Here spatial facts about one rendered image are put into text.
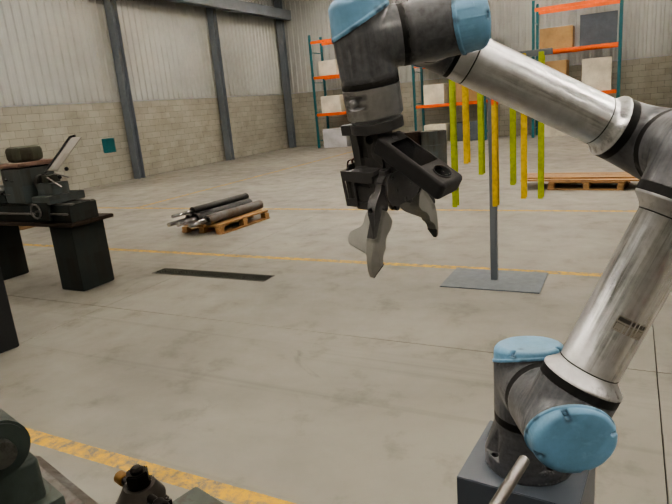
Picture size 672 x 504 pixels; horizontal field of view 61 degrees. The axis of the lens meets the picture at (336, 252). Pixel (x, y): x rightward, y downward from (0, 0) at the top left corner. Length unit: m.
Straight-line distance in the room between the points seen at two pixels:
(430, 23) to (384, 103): 0.11
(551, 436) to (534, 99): 0.48
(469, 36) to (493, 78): 0.15
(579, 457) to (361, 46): 0.63
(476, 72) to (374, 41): 0.21
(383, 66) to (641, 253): 0.42
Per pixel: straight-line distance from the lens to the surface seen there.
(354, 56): 0.73
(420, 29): 0.74
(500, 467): 1.08
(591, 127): 0.94
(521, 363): 0.98
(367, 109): 0.74
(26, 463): 1.54
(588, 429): 0.88
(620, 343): 0.87
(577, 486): 1.10
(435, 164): 0.73
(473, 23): 0.75
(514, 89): 0.89
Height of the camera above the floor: 1.75
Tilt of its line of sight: 15 degrees down
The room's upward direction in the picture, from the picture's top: 5 degrees counter-clockwise
